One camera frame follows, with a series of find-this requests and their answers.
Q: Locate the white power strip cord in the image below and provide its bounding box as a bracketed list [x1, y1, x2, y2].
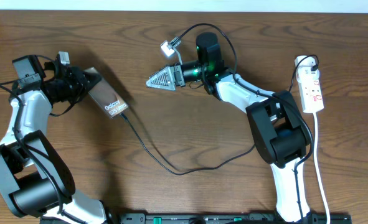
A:
[313, 112, 331, 224]

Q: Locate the black charger cable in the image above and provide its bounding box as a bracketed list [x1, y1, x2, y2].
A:
[120, 55, 320, 176]

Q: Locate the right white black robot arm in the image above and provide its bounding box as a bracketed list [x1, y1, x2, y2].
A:
[146, 32, 313, 222]

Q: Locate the white power strip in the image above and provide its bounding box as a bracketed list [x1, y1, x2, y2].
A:
[295, 55, 324, 114]

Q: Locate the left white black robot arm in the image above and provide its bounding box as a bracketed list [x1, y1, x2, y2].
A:
[0, 52, 119, 223]

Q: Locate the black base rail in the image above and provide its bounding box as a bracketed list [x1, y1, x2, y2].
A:
[119, 213, 352, 224]

